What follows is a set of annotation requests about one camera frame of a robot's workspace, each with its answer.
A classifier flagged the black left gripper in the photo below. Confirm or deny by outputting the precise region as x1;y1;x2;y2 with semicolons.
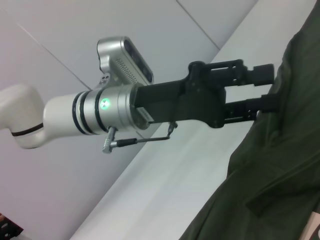
134;61;227;130

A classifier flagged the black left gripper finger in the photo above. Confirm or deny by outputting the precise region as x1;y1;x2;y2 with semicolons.
207;58;275;87
224;93;282;123

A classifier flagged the dark green printed t-shirt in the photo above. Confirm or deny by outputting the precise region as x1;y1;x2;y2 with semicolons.
178;0;320;240

